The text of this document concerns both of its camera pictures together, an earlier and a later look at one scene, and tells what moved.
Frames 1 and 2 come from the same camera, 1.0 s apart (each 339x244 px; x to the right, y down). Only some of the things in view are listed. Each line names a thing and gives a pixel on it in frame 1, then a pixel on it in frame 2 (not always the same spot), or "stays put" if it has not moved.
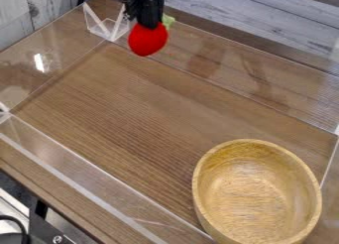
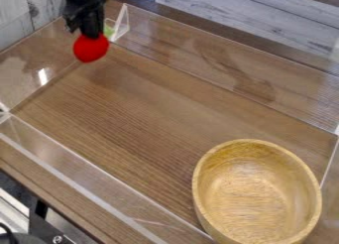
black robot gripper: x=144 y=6 to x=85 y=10
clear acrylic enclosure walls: x=102 y=125 stays put
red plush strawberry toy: x=148 y=41 to x=89 y=49
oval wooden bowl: x=256 y=193 stays put
